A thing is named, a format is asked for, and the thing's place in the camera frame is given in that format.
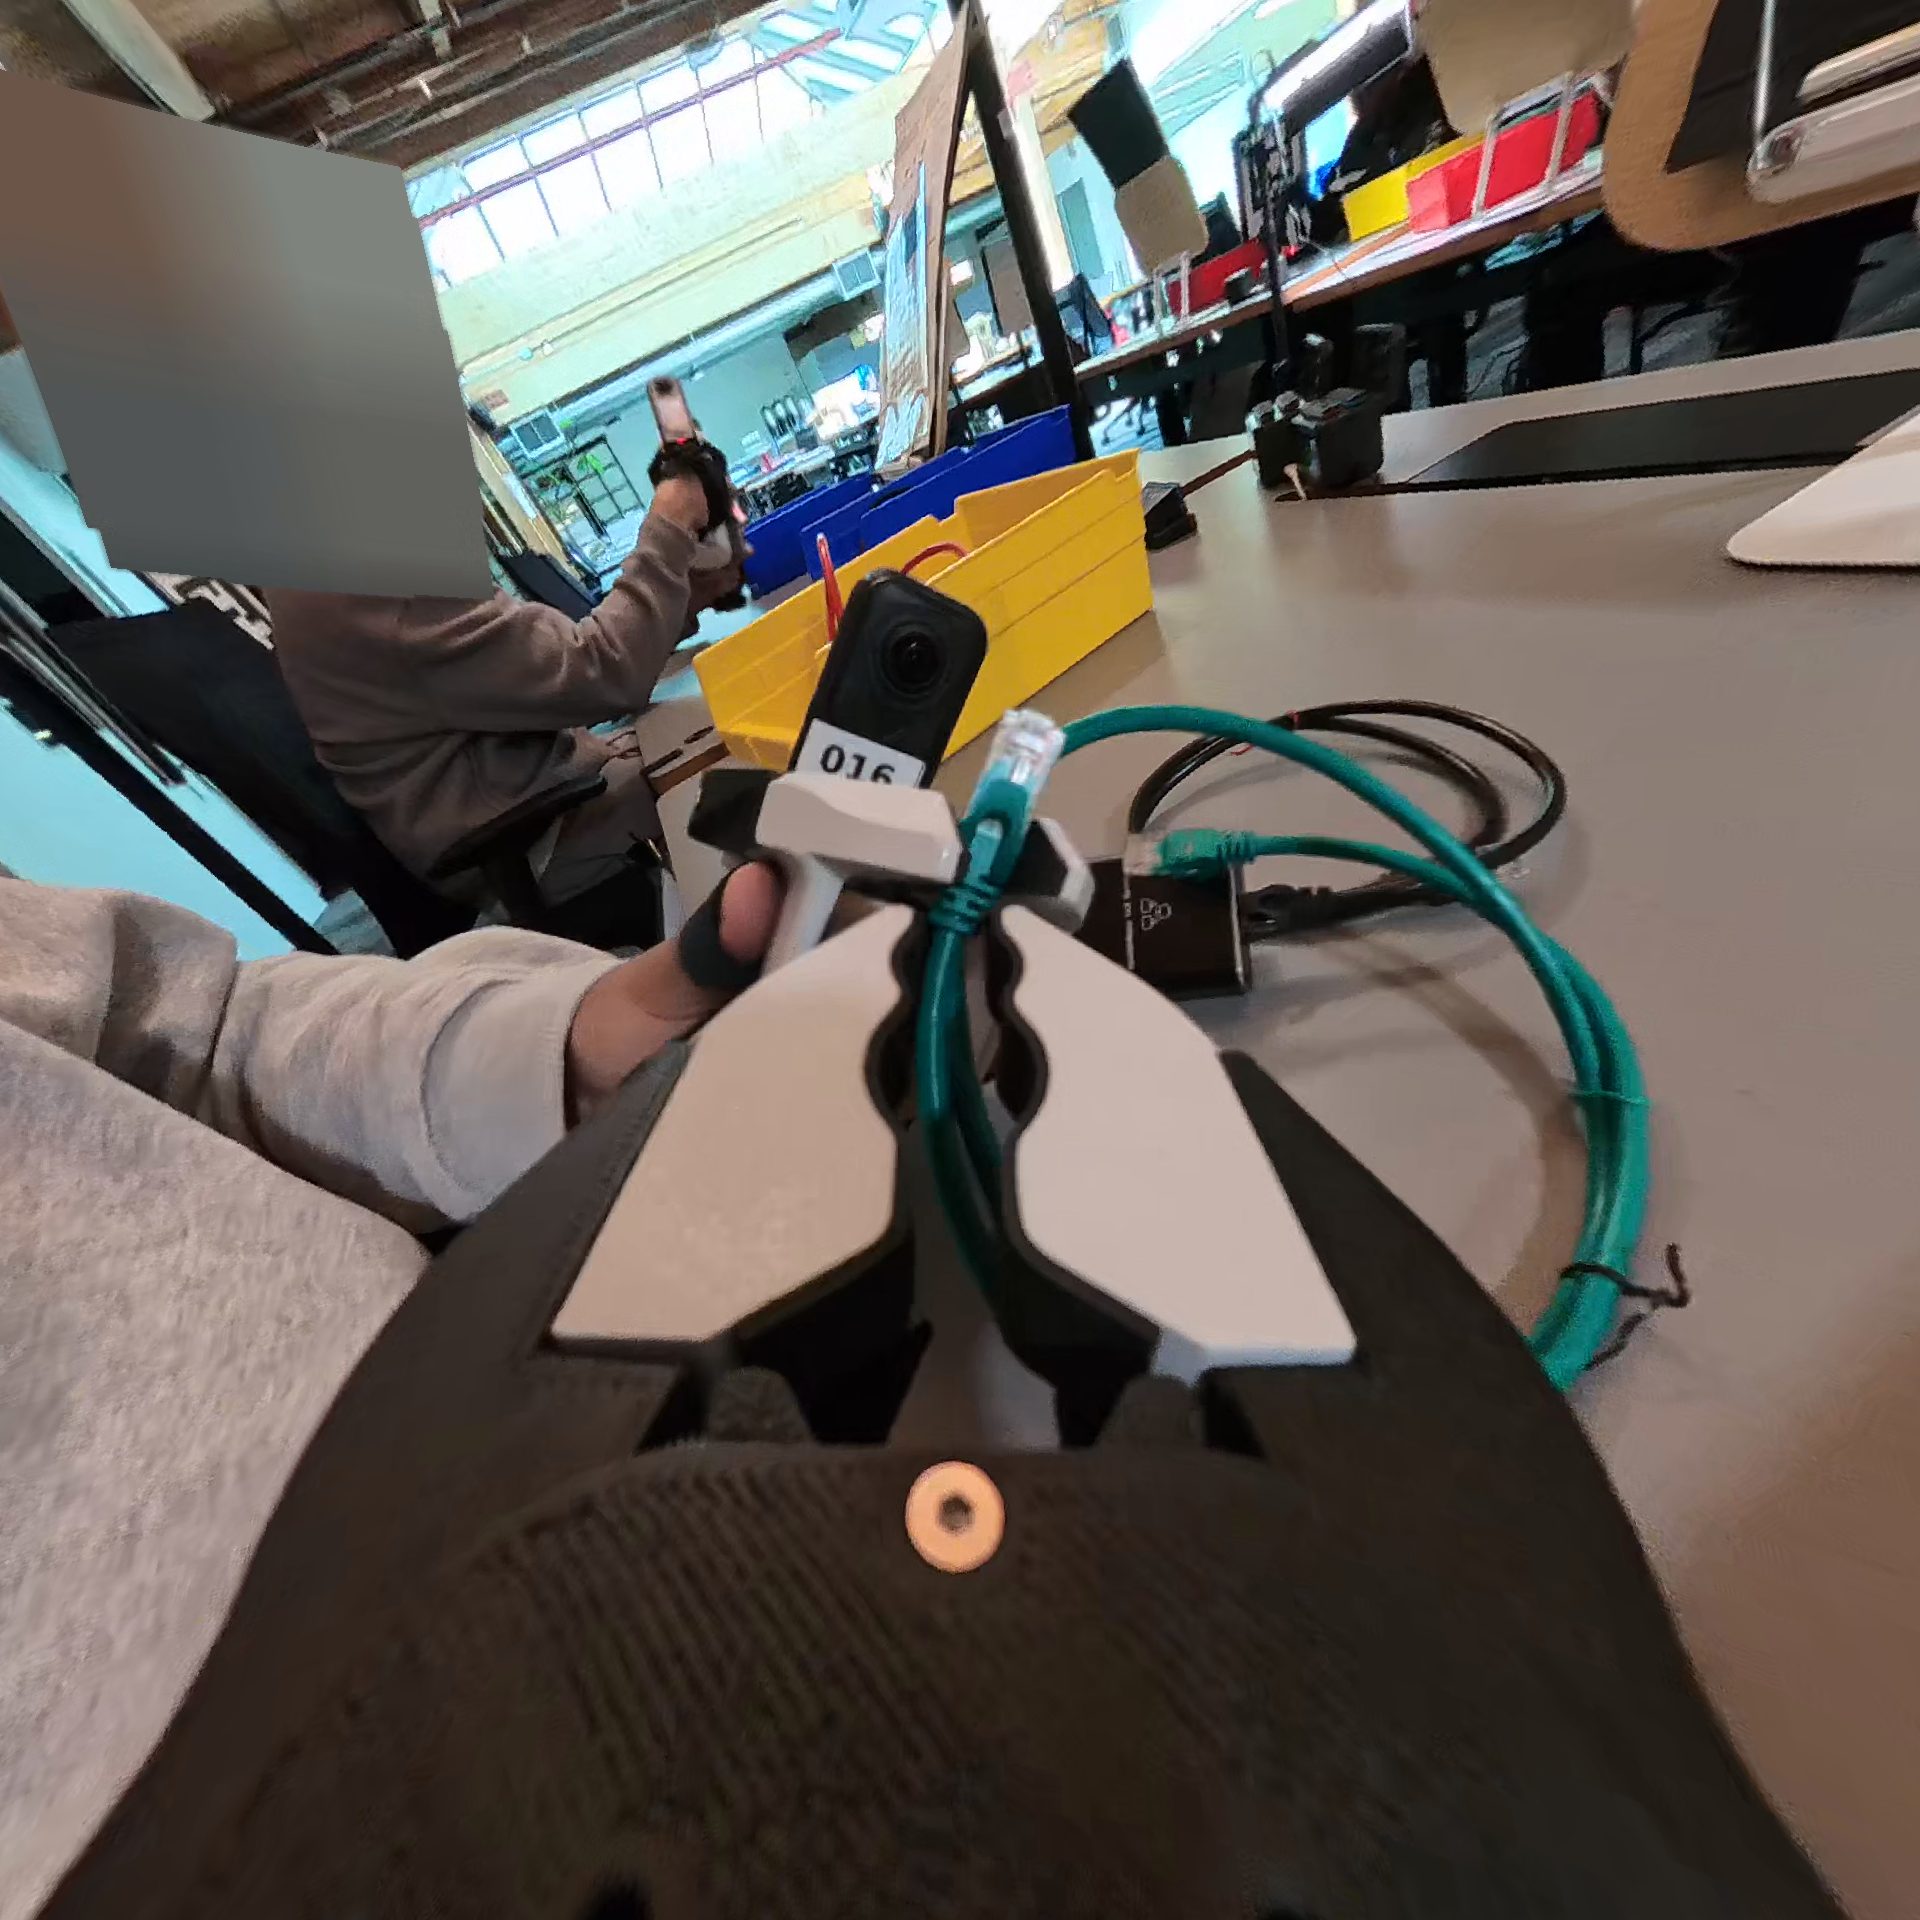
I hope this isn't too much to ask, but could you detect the small yellow plastic bin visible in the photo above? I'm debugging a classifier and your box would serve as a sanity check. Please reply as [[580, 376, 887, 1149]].
[[1339, 133, 1489, 242]]

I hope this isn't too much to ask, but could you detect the person's grey sweatshirt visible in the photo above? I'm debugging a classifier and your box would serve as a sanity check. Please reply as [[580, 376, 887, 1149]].
[[0, 1033, 453, 1920]]

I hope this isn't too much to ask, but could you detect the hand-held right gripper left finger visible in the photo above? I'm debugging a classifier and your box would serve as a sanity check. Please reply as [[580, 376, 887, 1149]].
[[546, 904, 945, 1352]]

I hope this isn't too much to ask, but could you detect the blue plastic bin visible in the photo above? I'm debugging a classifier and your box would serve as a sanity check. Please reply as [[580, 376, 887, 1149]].
[[742, 472, 882, 600], [802, 403, 1081, 581]]

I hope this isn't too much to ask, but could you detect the black twist tie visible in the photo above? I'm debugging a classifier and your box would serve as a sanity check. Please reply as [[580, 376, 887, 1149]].
[[1561, 1241, 1694, 1326]]

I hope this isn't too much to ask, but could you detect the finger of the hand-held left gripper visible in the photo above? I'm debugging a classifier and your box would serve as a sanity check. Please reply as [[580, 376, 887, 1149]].
[[960, 810, 1099, 932]]

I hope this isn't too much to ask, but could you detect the black desk clamp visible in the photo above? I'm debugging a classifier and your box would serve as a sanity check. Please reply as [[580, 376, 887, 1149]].
[[1248, 382, 1390, 493]]

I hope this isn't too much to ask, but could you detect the black desk mat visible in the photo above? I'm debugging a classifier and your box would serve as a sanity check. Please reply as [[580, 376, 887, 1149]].
[[1403, 396, 1920, 492]]

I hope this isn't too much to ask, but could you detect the black office chair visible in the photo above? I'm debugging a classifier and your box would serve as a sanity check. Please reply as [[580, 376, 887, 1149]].
[[45, 606, 662, 956]]

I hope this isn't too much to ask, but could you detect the black network cable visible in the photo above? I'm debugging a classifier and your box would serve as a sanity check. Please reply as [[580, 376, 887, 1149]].
[[1124, 701, 1571, 926]]

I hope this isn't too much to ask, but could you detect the green network cable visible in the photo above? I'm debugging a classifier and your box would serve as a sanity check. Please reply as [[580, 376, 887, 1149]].
[[919, 704, 1652, 1392]]

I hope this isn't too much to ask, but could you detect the black board with brown edge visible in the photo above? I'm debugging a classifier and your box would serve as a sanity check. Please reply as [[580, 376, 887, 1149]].
[[1604, 0, 1920, 254]]

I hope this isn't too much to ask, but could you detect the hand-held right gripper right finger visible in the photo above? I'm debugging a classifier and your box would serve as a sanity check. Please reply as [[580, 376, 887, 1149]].
[[975, 904, 1361, 1385]]

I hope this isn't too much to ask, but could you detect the silver laptop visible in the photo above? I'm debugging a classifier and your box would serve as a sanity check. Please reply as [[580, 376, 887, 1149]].
[[1746, 0, 1920, 205]]

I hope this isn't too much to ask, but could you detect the red wire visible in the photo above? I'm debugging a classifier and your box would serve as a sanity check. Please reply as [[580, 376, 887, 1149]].
[[816, 531, 971, 626]]

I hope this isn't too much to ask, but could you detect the person's left hand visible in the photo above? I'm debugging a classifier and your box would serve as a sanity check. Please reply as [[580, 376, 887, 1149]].
[[562, 862, 787, 1122]]

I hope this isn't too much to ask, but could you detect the black network splitter box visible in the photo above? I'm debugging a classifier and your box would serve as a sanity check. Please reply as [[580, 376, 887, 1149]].
[[1081, 853, 1254, 1002]]

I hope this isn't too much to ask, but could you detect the red plastic bin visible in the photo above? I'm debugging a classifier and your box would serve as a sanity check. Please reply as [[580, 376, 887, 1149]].
[[1403, 90, 1609, 235]]

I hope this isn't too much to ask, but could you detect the cluttered work table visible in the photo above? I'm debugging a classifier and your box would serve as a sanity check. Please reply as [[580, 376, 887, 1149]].
[[1081, 150, 1615, 396]]

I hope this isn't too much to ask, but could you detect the black pole stand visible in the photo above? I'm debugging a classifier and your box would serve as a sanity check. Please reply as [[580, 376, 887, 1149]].
[[960, 0, 1099, 456]]

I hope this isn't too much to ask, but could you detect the brown cardboard panel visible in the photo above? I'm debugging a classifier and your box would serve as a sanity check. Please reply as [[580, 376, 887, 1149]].
[[874, 13, 979, 469]]

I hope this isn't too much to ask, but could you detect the person's left forearm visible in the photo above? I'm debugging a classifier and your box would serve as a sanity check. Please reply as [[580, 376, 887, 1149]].
[[0, 876, 624, 1235]]

